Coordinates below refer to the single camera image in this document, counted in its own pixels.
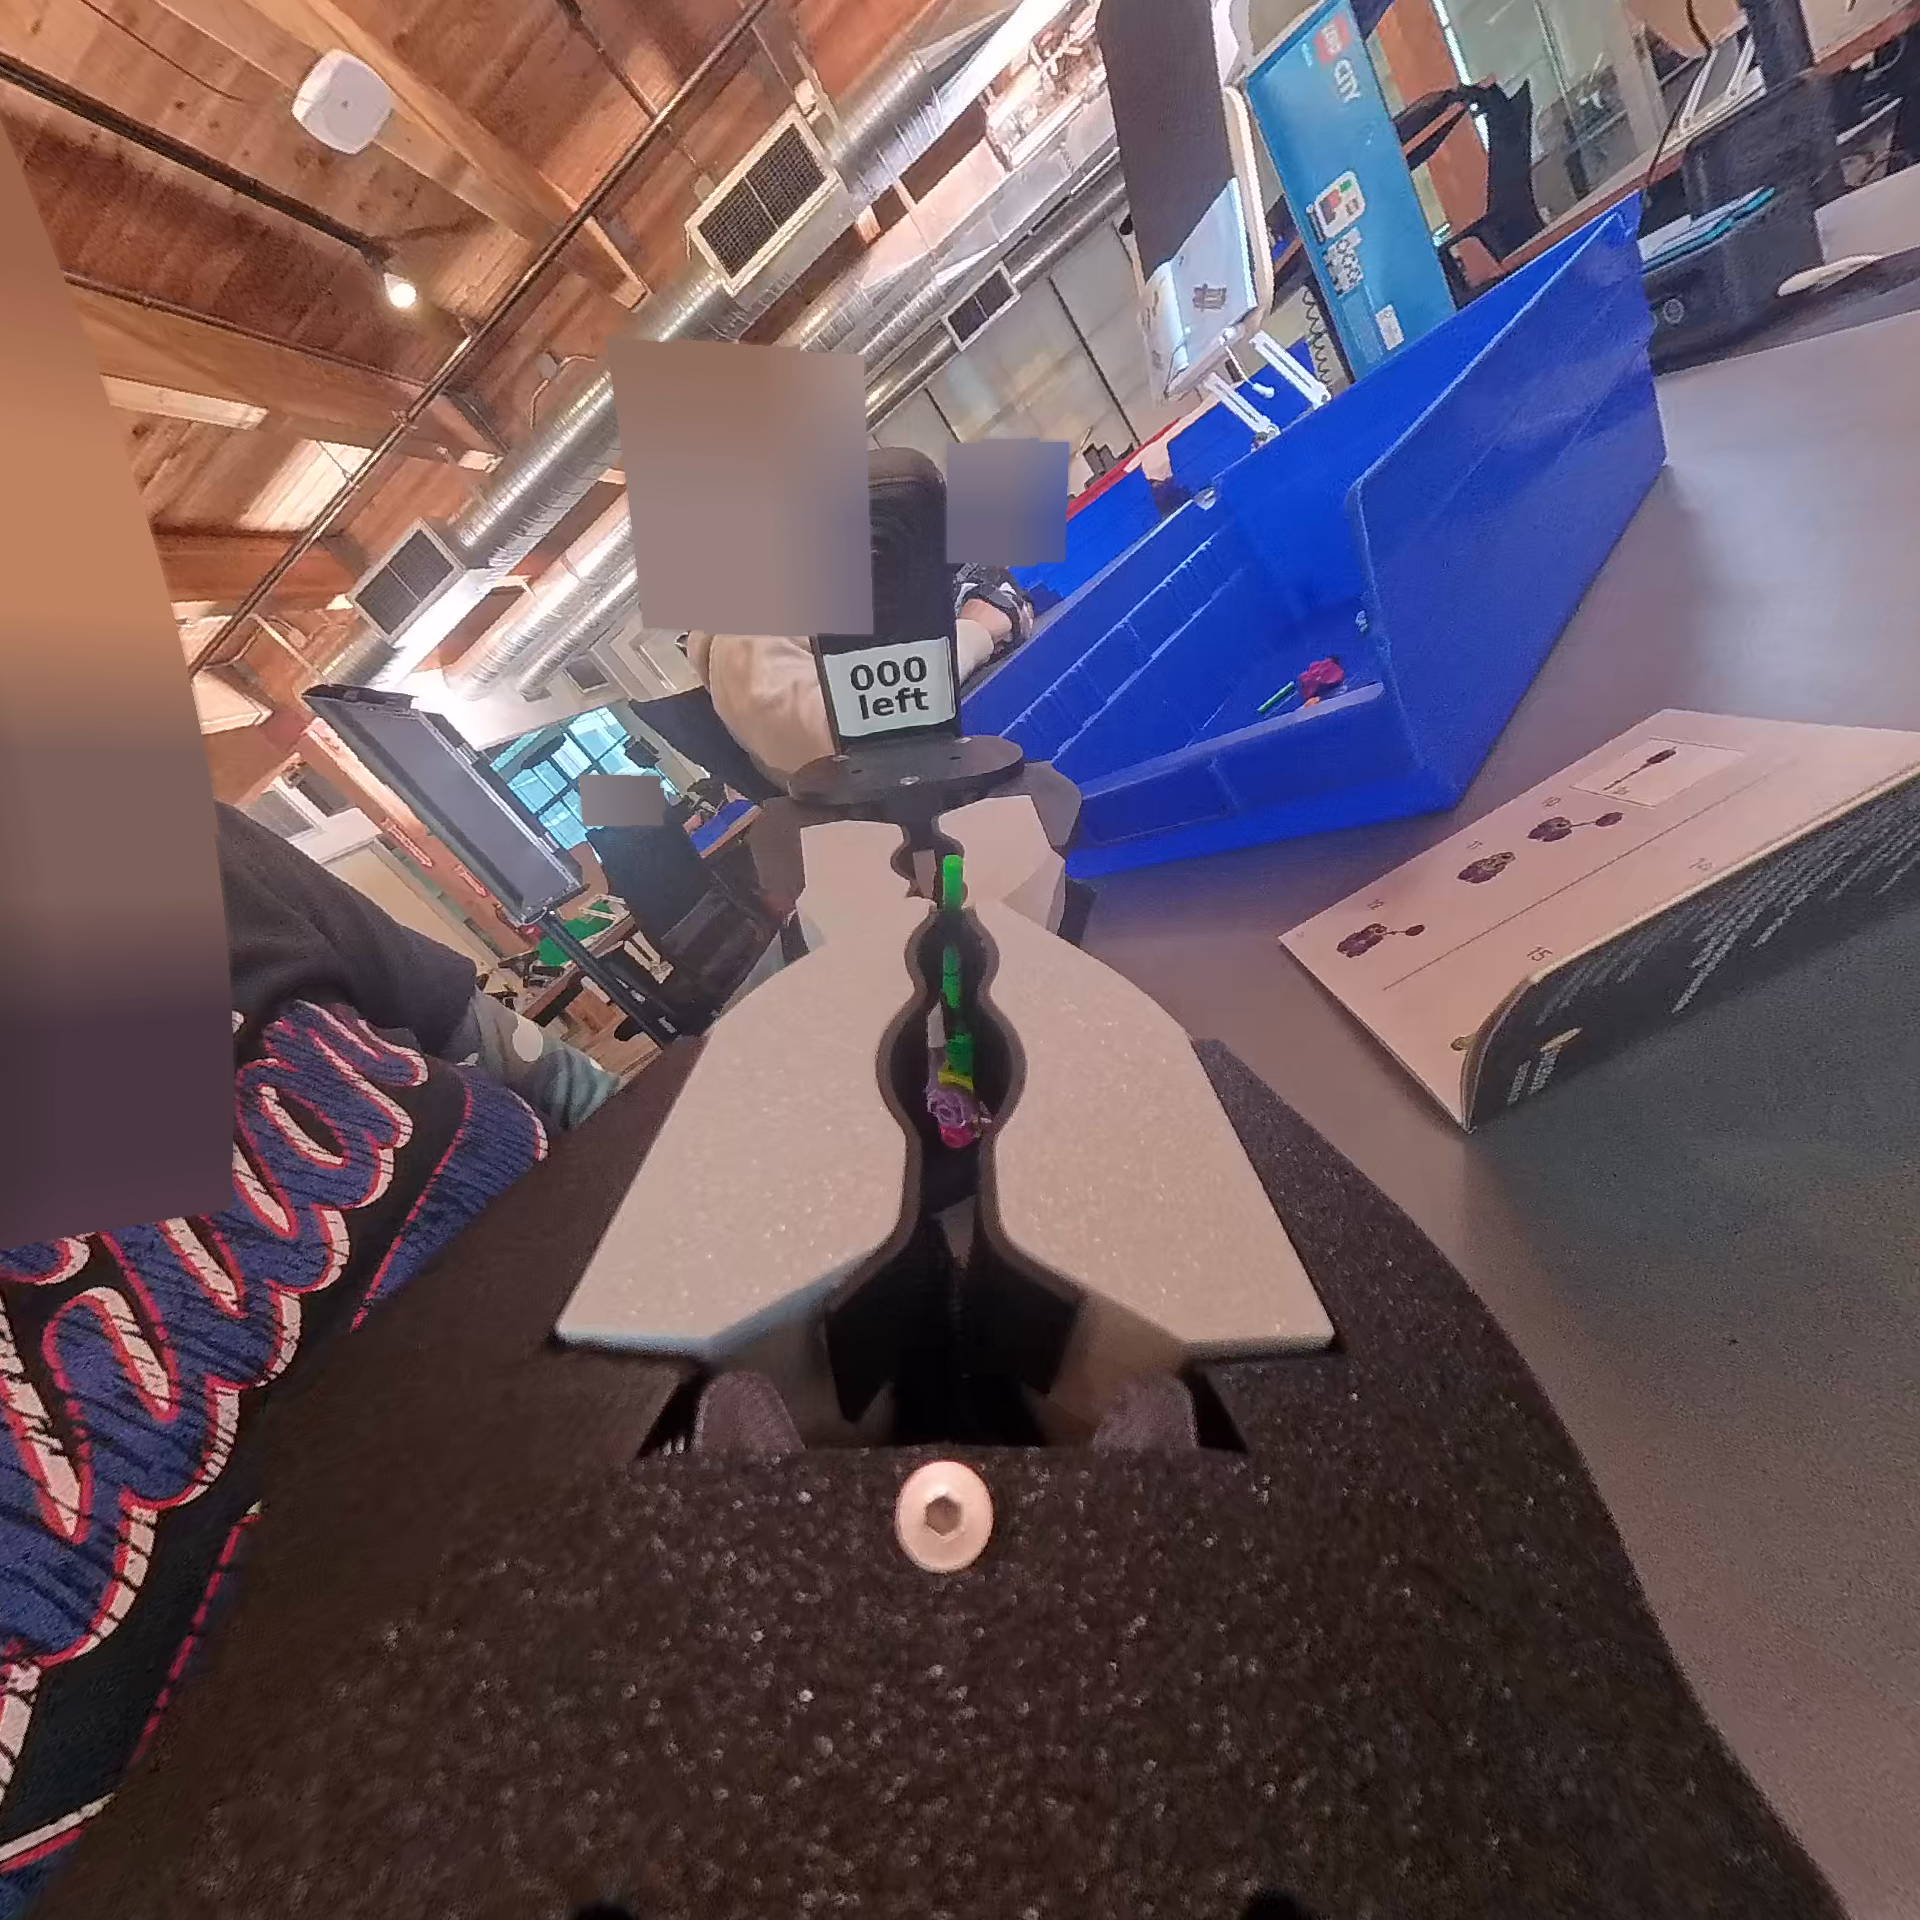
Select black device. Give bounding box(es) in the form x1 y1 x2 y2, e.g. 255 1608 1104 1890
1640 187 1837 369

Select dark flat monitor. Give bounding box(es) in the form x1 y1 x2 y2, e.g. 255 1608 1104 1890
302 685 590 931

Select white ceiling device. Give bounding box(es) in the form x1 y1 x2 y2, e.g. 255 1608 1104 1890
292 51 399 157

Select ceiling air vent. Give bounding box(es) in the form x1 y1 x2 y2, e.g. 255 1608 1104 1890
689 114 851 297

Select person's left forearm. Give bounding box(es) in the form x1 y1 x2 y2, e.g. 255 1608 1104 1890
449 992 625 1135

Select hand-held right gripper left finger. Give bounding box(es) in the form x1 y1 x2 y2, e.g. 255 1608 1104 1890
555 895 936 1442

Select grey desk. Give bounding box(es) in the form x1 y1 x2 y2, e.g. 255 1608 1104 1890
1065 166 1920 1920

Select blue printed carton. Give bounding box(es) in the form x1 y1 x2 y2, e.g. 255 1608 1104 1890
1246 0 1464 386

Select blue storage bin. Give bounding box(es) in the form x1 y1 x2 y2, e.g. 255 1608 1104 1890
959 205 1671 880

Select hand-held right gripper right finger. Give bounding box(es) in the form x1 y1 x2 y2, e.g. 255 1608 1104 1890
959 895 1339 1442

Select silver ceiling air duct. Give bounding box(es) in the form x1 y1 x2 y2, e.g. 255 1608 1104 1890
315 0 1203 696

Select instruction booklet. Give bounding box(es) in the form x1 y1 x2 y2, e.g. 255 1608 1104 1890
1283 711 1920 1129

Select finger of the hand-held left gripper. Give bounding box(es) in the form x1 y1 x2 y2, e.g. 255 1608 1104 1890
792 821 921 963
959 768 1086 937

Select green stem brick piece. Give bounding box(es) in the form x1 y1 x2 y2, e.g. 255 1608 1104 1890
931 849 980 1047

